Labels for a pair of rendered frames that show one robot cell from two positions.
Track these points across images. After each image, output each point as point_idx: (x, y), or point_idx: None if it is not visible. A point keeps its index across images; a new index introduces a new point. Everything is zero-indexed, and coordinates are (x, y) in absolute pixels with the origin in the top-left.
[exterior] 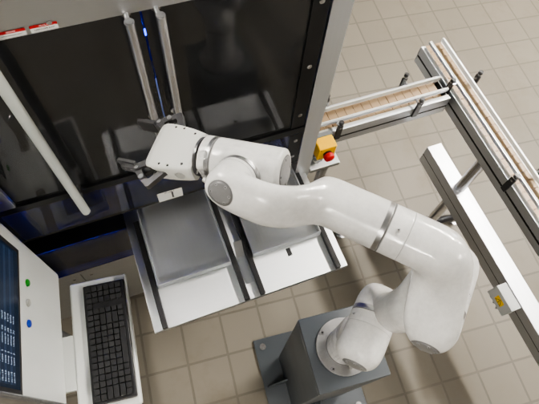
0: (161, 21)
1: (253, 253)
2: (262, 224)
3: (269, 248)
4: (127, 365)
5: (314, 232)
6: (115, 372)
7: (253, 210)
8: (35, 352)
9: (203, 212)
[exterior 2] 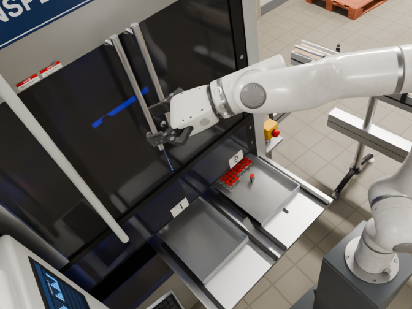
0: (137, 28)
1: (260, 223)
2: (300, 107)
3: (271, 214)
4: None
5: (296, 187)
6: None
7: (289, 93)
8: None
9: (208, 214)
